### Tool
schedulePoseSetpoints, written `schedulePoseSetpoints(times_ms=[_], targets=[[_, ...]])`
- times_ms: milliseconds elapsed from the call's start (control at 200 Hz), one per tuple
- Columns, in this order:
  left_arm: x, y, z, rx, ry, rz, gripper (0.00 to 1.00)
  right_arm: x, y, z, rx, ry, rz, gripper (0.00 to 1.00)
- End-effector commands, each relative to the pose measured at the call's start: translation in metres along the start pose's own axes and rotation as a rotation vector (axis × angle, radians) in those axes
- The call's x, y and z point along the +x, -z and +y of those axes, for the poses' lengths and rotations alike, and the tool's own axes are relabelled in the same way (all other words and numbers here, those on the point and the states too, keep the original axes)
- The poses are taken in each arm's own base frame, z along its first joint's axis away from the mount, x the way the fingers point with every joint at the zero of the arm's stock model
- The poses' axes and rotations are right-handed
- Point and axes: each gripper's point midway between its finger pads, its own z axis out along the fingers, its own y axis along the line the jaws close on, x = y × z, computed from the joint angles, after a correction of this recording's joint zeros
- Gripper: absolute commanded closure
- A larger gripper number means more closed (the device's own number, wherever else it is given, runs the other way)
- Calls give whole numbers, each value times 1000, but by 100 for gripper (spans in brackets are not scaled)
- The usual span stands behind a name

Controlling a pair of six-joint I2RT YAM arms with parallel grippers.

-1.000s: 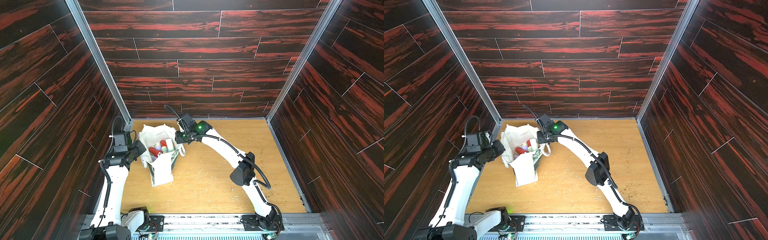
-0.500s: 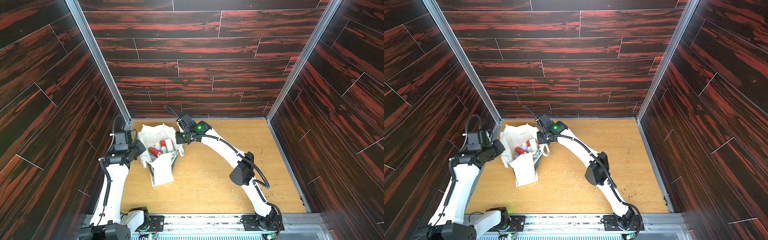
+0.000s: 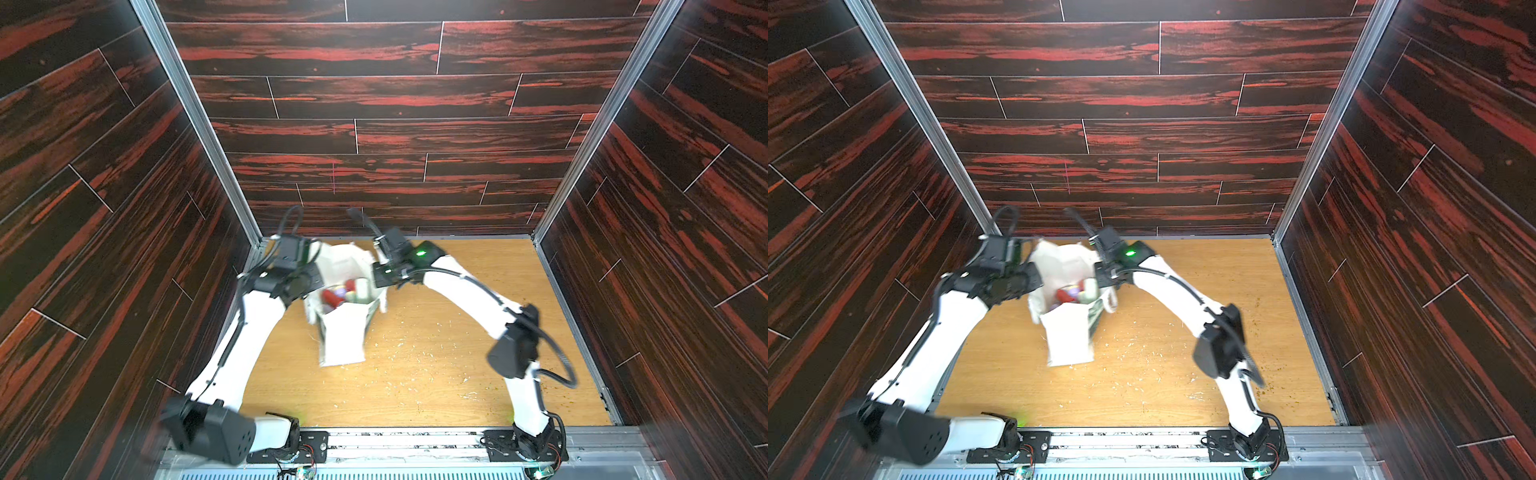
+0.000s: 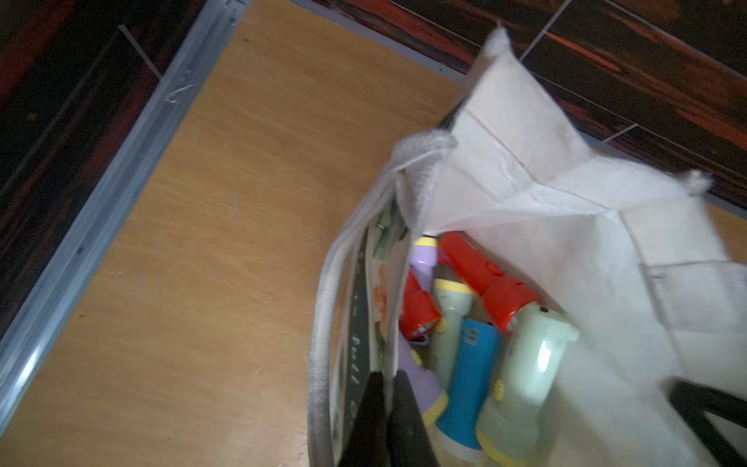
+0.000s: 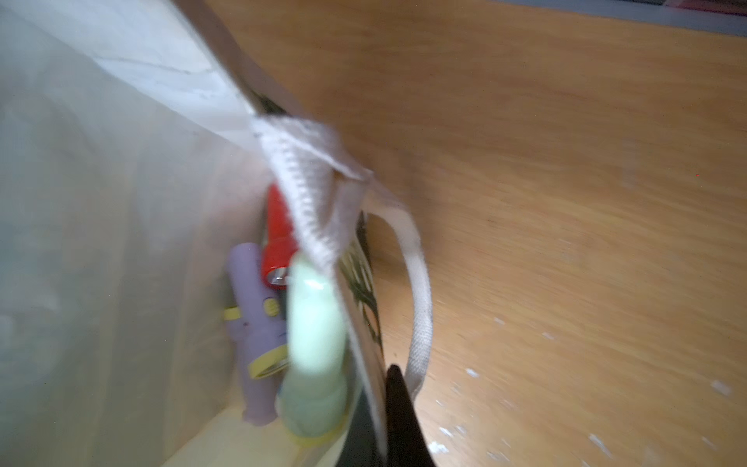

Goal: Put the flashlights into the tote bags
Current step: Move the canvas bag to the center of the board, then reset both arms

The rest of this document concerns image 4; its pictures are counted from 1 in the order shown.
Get red flashlight front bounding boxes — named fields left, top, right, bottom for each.
left=399, top=270, right=442, bottom=341

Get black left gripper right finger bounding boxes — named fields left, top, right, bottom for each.
left=387, top=371, right=440, bottom=467

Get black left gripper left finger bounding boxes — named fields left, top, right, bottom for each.
left=338, top=372, right=388, bottom=467

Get cream flashlight sideways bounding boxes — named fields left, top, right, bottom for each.
left=476, top=303, right=580, bottom=466

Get red flashlight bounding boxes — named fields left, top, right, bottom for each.
left=399, top=270, right=442, bottom=341
left=439, top=232, right=542, bottom=333

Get white printed tote bag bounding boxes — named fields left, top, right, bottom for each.
left=307, top=28, right=746, bottom=466

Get pale green flashlight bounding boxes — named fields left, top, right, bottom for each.
left=430, top=264, right=473, bottom=391

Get blue flashlight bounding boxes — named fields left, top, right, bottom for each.
left=436, top=318, right=503, bottom=462

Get aluminium corner post left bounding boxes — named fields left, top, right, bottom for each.
left=1, top=1, right=248, bottom=426

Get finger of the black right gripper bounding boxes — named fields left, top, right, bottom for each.
left=667, top=379, right=746, bottom=466

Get lavender white flashlight front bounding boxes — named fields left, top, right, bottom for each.
left=410, top=235, right=439, bottom=292

